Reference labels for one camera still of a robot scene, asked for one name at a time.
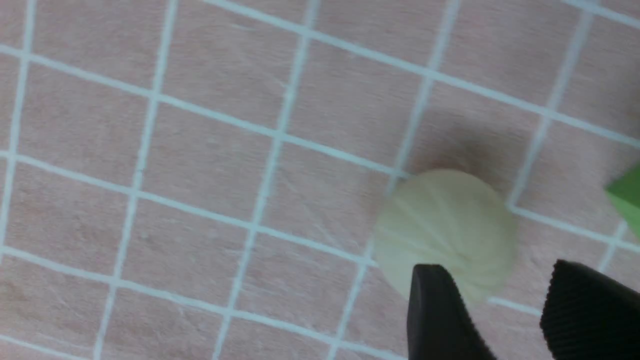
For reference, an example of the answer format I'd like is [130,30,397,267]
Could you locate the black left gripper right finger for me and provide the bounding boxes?
[540,259,640,360]

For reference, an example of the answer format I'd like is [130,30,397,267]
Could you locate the pink grid tablecloth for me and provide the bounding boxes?
[1,0,639,360]

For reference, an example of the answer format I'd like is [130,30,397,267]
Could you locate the white pleated bun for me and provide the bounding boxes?
[373,169,518,306]

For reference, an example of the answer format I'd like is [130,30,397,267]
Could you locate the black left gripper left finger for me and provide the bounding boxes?
[407,264,496,360]

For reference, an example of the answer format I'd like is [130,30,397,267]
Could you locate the green foam cube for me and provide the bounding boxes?
[605,164,640,238]

